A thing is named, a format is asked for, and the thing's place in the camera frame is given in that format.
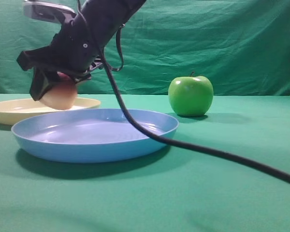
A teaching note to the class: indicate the red yellow round bread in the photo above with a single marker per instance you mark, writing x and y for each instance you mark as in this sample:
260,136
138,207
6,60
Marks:
62,95

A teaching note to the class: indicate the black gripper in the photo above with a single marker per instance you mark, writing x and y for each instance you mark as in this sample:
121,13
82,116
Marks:
71,51

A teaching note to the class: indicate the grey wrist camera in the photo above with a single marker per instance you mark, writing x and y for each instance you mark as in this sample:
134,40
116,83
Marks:
47,11

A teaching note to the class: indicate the blue plastic plate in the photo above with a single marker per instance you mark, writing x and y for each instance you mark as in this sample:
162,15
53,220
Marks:
83,136

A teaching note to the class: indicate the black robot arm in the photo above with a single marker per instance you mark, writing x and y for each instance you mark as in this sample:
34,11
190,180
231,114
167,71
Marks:
116,14

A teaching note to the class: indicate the green backdrop cloth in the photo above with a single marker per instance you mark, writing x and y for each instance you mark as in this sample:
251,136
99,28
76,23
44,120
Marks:
242,46

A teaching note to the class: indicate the green table cloth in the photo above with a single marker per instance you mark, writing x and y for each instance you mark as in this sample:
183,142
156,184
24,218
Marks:
173,190

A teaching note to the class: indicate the yellow plastic plate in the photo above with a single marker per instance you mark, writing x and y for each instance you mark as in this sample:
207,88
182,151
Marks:
13,111

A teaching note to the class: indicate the green apple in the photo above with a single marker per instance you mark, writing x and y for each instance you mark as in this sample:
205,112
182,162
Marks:
190,96

